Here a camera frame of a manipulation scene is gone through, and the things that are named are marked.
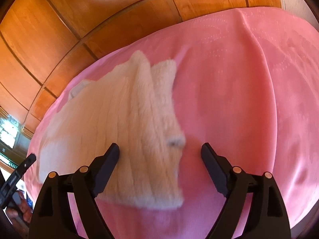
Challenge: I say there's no dark framed window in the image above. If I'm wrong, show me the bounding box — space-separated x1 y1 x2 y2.
1 107 30 169

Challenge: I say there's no pink bed sheet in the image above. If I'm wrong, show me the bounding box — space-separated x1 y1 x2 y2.
29 7 318 238

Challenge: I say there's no person's left hand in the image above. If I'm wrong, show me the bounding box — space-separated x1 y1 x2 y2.
5 190 32 225

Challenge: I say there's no wooden panelled headboard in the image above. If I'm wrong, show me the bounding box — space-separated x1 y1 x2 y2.
1 0 283 133

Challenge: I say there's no cream knitted sweater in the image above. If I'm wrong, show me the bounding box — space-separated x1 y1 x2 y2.
37 51 185 209

